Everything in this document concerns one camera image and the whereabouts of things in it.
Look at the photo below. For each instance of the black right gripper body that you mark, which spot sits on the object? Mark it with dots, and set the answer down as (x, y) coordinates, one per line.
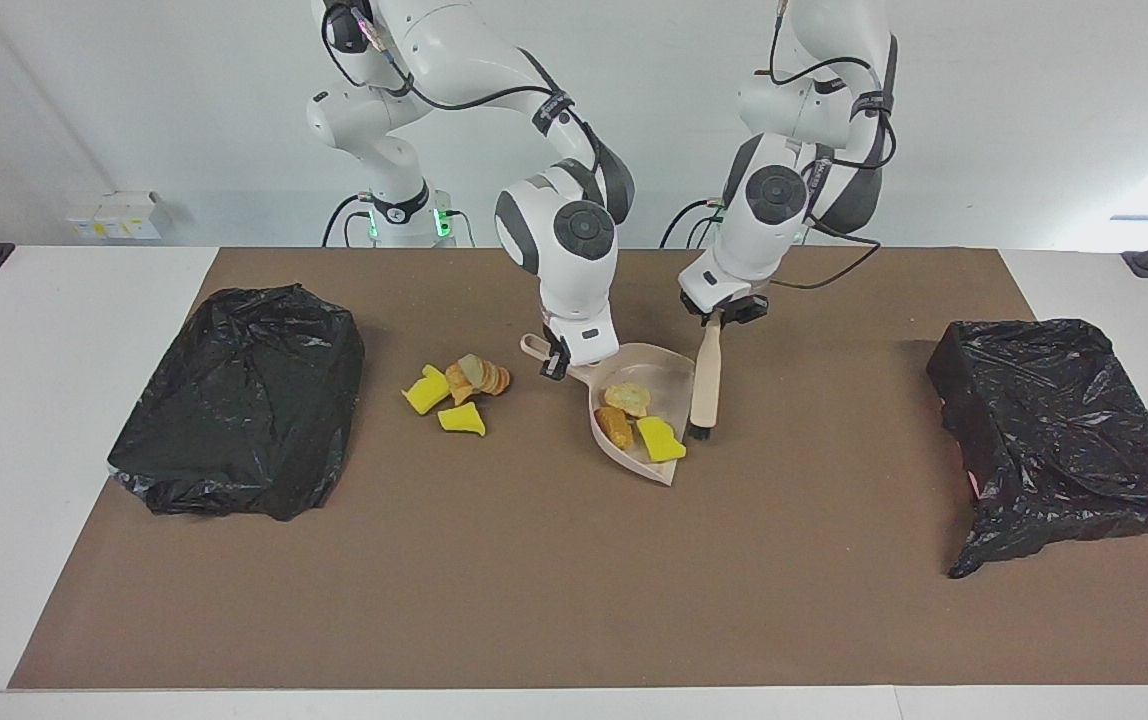
(559, 350)

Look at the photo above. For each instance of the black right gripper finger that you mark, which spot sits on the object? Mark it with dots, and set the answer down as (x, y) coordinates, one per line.
(554, 370)

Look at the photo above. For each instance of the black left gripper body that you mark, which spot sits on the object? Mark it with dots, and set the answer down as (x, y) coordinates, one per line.
(746, 308)

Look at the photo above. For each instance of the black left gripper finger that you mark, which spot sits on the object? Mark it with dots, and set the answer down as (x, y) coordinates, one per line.
(715, 318)

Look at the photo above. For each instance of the beige hand brush black bristles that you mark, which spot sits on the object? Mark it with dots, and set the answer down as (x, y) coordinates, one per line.
(705, 380)

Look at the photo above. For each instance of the sliced bread loaf toy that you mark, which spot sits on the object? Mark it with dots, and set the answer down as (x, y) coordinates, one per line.
(487, 374)

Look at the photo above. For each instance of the beige plastic dustpan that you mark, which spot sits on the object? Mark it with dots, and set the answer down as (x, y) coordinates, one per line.
(664, 375)

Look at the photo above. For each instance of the pale round bread piece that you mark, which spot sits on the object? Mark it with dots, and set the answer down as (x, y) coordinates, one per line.
(627, 398)

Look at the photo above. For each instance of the brown oblong bread piece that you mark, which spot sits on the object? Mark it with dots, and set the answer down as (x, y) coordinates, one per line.
(616, 428)

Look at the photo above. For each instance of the yellow sponge scrap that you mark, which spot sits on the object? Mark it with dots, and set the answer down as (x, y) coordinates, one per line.
(424, 393)
(461, 420)
(660, 440)

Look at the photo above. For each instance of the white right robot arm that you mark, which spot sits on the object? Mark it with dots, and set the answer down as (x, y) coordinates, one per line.
(574, 280)

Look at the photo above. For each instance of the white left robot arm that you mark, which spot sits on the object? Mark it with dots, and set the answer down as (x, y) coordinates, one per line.
(749, 255)

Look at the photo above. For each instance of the black bag lined trash bin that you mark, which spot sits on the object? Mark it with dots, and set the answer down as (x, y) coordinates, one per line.
(234, 400)

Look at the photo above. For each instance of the black bag over pink bin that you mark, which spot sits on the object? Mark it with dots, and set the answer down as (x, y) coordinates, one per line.
(1064, 430)

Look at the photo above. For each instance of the brown table mat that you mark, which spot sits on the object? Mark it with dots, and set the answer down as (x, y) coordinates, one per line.
(534, 620)

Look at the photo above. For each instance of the white wall socket boxes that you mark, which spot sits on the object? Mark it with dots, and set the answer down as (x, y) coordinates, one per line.
(109, 218)

